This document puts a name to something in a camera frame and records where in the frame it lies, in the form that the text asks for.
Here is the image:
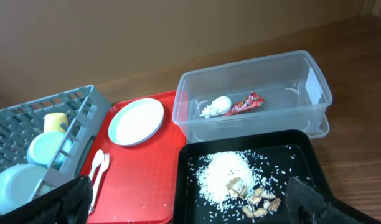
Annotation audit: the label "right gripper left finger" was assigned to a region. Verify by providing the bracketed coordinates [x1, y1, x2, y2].
[0, 175, 93, 224]

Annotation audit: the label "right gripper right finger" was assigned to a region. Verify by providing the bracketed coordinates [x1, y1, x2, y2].
[267, 176, 380, 224]

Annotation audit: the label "mint green bowl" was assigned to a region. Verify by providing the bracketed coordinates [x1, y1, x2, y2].
[0, 164, 47, 215]

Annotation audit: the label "light blue bowl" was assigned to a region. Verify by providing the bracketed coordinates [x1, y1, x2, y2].
[26, 131, 65, 167]

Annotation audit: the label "rice and peanut leftovers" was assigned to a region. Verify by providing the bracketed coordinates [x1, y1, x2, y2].
[187, 150, 287, 223]

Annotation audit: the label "yellow plastic cup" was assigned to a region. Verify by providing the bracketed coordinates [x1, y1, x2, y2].
[44, 113, 68, 133]

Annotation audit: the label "red snack wrapper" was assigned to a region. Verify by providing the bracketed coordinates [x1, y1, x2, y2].
[224, 92, 265, 116]

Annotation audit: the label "white tissue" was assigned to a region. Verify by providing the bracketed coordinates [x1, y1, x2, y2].
[200, 96, 232, 118]

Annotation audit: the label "grey plastic dishwasher rack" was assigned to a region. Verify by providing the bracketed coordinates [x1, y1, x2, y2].
[0, 85, 111, 203]

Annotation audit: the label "white plastic fork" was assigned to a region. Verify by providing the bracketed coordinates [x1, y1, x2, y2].
[88, 153, 110, 215]

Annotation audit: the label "white plastic spoon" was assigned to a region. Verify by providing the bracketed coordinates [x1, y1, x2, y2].
[88, 149, 105, 180]

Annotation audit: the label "black plastic tray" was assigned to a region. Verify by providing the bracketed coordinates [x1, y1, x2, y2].
[172, 130, 332, 224]

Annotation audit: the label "red plastic serving tray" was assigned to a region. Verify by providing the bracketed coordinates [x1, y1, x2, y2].
[81, 91, 186, 224]

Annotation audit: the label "light blue round plate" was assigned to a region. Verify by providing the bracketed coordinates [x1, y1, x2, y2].
[108, 98, 164, 146]

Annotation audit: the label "clear plastic bin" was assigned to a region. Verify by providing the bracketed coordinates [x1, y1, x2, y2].
[172, 50, 333, 143]

